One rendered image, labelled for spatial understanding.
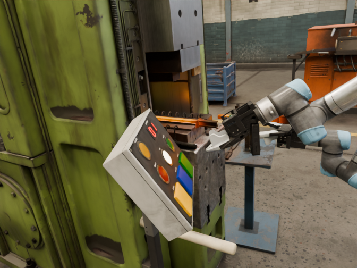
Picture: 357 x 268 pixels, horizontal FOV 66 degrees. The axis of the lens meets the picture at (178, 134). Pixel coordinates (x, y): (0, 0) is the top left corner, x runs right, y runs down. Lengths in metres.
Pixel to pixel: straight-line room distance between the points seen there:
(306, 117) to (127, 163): 0.53
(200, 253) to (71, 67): 1.15
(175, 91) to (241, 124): 0.86
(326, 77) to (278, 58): 4.33
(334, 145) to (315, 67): 3.61
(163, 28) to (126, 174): 0.68
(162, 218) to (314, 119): 0.52
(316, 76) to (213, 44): 5.33
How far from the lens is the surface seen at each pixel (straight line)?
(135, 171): 0.68
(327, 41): 4.76
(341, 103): 0.98
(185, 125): 1.38
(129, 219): 1.30
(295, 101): 0.88
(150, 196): 0.71
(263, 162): 1.72
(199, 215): 1.45
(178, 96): 1.66
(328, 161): 1.27
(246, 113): 0.88
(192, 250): 1.66
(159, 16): 1.18
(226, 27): 9.36
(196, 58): 1.34
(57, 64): 1.31
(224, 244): 1.18
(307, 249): 2.17
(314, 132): 0.89
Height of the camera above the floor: 1.46
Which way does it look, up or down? 21 degrees down
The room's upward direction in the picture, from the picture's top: 5 degrees counter-clockwise
